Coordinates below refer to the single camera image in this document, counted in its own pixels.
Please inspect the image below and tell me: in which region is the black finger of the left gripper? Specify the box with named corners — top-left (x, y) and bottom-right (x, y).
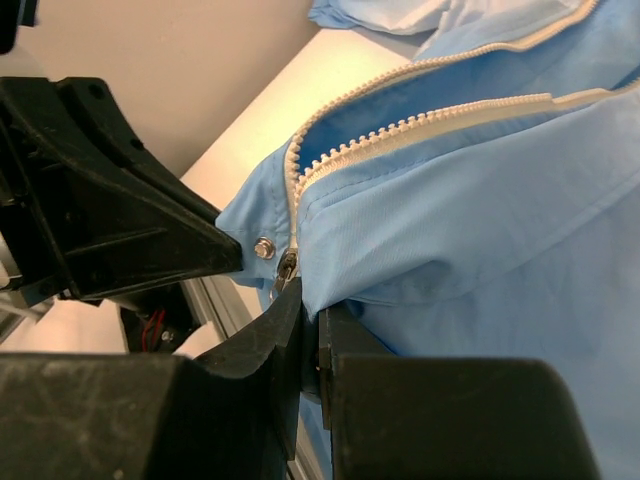
top-left (1, 77), bottom-right (242, 301)

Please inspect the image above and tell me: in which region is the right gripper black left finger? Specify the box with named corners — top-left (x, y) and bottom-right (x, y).
top-left (1, 280), bottom-right (302, 479)

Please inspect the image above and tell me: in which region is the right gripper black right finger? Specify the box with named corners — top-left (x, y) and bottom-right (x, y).
top-left (318, 305), bottom-right (599, 479)

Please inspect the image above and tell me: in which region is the light blue zip jacket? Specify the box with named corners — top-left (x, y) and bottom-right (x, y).
top-left (216, 1), bottom-right (639, 479)

